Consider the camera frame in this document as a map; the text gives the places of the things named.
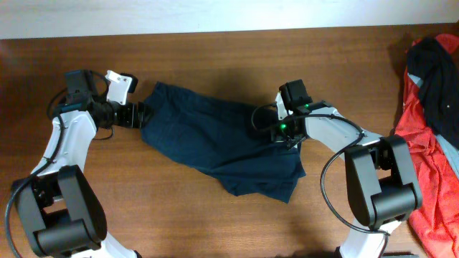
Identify dark navy blue shorts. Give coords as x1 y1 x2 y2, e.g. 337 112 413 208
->
141 82 306 203

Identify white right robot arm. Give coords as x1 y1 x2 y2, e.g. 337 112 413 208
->
269 80 423 258

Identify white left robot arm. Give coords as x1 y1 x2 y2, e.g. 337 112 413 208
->
4 70 153 258

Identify black garment on pile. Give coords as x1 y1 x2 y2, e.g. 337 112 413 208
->
407 37 458 148

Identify light grey garment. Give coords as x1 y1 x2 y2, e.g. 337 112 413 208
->
408 73 459 177

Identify red mesh shirt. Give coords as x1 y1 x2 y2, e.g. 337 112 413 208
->
394 34 459 258

